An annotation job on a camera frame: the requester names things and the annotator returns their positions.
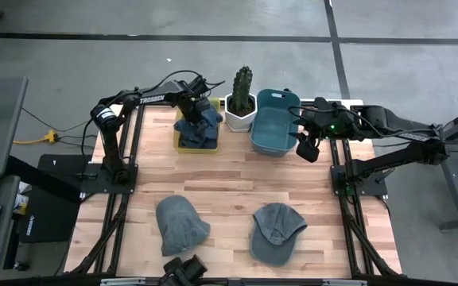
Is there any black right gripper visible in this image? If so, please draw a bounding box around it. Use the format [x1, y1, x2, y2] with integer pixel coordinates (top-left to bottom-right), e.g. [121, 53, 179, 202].
[288, 107, 336, 164]

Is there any yellow plastic bin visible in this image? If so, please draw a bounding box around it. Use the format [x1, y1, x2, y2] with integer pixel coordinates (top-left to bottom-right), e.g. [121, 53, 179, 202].
[172, 97, 223, 155]

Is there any grey baseball cap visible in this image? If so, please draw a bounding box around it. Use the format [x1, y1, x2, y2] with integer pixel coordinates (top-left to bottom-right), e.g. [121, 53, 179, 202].
[249, 202, 309, 268]
[155, 194, 212, 257]

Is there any teal plastic bin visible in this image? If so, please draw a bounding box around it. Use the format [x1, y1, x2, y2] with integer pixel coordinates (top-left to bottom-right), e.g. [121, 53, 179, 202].
[249, 87, 302, 158]

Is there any white hexagonal plant pot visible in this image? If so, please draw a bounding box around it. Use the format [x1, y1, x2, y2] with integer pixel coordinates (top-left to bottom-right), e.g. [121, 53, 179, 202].
[223, 92, 258, 133]

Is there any green cactus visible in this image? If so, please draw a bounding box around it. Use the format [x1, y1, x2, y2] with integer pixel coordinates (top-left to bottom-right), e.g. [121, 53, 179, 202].
[231, 65, 254, 114]

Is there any black Trossen case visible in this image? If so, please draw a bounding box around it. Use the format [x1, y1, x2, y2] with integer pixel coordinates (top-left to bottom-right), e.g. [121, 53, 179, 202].
[17, 153, 83, 244]

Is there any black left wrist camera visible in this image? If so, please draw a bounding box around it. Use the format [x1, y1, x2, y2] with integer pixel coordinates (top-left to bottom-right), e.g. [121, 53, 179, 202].
[188, 75, 213, 99]

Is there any black aluminium rig frame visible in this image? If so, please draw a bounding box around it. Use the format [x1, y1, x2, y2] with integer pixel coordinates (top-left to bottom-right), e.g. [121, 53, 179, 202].
[0, 97, 458, 286]

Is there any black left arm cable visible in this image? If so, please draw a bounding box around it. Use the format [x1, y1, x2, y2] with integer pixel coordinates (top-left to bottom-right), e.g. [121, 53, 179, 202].
[133, 69, 227, 99]

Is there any yellow extension cord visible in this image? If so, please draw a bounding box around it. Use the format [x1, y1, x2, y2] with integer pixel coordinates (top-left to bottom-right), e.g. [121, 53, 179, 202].
[12, 129, 60, 145]

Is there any silver frame bracket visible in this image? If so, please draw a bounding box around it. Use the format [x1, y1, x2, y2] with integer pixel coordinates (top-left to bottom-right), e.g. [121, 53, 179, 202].
[322, 279, 368, 286]
[99, 277, 147, 286]

